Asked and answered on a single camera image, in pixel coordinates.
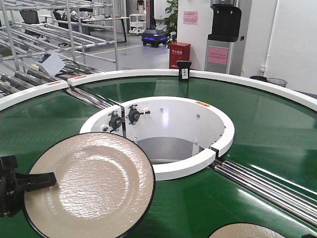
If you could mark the steel conveyor rollers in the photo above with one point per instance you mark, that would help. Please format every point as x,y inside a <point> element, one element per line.
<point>286,198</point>

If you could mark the left black bearing block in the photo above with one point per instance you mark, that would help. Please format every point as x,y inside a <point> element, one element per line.
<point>115,122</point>

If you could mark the pink wall notice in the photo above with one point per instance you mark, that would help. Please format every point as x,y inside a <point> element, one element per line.
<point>190,17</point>

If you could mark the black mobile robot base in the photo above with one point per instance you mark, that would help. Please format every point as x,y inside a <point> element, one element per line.
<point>151,35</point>

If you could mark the right black bearing block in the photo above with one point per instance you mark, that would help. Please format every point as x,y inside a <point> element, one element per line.
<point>134,114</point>

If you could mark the beige plate black rim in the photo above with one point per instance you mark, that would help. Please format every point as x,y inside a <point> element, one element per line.
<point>244,230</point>
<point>104,187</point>

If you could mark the grey waste bin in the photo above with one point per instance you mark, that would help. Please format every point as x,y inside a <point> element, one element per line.
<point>277,81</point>

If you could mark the black sensor box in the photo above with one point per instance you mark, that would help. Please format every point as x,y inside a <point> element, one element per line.
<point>184,69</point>

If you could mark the black bearing block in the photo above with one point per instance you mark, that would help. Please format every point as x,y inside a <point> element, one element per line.
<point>115,122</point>
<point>134,114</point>

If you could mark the black water dispenser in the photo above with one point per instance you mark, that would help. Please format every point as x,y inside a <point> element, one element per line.
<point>226,21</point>

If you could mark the white rolling cart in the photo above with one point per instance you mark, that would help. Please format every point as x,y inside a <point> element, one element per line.
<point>137,23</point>

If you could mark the metal roller rack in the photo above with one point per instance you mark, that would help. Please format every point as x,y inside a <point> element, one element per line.
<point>34,40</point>

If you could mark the green potted plant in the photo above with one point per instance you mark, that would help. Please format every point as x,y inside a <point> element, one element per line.
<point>171,21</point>

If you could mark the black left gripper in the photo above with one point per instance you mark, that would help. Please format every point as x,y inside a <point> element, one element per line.
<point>12,184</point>

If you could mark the red fire extinguisher box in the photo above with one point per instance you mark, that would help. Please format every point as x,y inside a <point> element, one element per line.
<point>178,51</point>

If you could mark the white outer conveyor rim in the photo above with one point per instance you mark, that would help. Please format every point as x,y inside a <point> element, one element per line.
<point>35,91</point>

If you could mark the white control box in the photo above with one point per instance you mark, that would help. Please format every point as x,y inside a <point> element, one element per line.
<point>50,63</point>

